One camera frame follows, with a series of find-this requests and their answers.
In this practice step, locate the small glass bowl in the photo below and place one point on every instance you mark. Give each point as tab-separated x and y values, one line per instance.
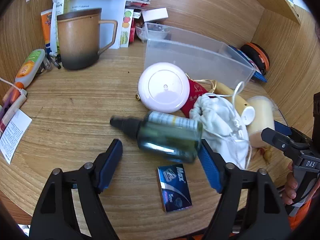
142	32

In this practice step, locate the green orange lotion tube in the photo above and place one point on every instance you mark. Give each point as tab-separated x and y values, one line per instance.
28	65

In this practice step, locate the fruit print card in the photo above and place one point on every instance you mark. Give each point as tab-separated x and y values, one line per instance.
126	27

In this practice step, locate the red embroidered pouch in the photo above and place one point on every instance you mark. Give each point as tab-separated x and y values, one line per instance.
196	92

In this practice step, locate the blue flat packet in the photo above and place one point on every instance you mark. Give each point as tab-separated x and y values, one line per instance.
260	77

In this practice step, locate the black orange round case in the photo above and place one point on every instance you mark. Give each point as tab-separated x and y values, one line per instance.
255	55

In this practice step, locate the small pale pink box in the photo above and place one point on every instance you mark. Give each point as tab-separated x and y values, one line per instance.
155	15

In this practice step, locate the white printed card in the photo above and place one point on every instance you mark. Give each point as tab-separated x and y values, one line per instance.
12	135

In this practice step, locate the pink round case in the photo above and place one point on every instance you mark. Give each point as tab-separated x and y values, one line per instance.
165	87

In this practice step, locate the white pink cosmetic tube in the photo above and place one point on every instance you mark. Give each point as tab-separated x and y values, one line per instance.
15	105

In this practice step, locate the dark green glass bottle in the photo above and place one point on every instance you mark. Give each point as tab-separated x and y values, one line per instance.
170	140

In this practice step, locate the stack of small sachets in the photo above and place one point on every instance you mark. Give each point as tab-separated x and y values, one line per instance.
136	2

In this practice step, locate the cream yellow jar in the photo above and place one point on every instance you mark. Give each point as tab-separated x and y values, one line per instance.
261	120

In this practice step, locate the brown ceramic mug with lid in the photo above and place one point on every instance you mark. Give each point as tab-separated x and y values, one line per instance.
77	42

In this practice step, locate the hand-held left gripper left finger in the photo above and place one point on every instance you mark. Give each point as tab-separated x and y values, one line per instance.
112	162

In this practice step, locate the wooden shelf board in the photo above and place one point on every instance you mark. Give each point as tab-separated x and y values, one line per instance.
282	0

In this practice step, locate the orange cosmetic tube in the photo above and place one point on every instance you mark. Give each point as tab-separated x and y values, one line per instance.
13	95

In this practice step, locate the black metal binder clips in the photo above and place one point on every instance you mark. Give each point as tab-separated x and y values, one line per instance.
50	62

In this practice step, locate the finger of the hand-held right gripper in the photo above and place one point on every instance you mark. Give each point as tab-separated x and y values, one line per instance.
282	128
280	140

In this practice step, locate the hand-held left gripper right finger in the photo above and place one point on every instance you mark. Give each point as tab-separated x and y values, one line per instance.
210	165

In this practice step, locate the gold cylindrical tube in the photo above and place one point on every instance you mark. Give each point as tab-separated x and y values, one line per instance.
225	88

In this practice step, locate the white paper box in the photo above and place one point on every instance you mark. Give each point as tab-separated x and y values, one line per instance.
110	7

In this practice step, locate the wooden desktop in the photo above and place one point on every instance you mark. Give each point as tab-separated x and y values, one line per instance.
75	120

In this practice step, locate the clear plastic storage box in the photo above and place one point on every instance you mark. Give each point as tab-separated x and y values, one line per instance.
187	55

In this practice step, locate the small blue cardboard box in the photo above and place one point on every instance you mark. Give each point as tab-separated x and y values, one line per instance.
175	187

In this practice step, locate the person's right forearm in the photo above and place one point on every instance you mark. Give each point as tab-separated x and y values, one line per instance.
298	218

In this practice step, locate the purple cosmetic tube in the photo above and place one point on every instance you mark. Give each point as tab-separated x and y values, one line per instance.
6	107

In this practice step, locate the person's right hand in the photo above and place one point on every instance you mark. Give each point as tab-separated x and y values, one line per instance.
290	182

